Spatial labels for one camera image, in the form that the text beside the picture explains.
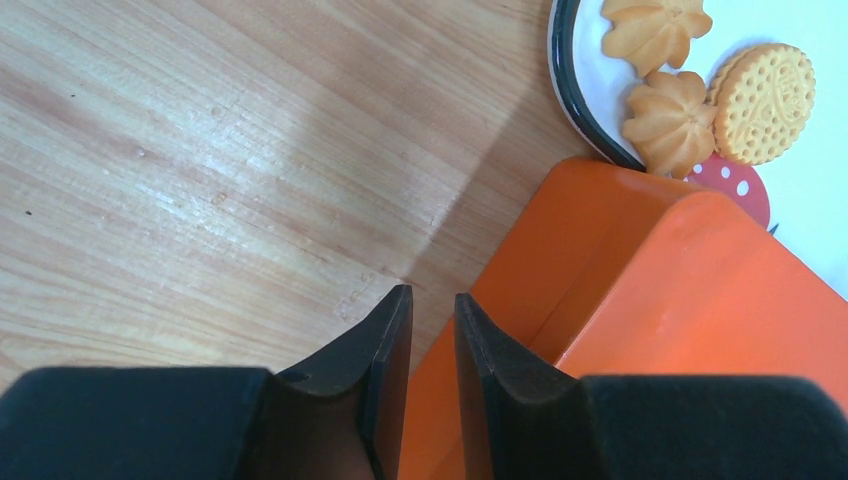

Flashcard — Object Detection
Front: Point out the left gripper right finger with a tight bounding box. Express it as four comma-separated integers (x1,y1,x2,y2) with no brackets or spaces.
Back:
454,293,847,479

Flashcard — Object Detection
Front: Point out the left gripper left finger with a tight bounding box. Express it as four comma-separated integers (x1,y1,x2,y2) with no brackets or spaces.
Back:
1,285,413,479

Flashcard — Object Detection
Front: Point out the orange box lid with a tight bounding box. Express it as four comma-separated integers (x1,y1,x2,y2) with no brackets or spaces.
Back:
400,159,847,479

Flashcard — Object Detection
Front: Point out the flower shaped butter cookie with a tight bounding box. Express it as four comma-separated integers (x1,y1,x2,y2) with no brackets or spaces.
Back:
600,0,713,78
620,71,717,180

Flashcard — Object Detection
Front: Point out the strawberry print white tray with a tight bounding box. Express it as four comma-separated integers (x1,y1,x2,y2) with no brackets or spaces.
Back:
548,1,847,293

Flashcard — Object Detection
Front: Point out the round orange biscuit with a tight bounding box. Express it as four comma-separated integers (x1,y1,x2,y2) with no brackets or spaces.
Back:
707,43,816,166

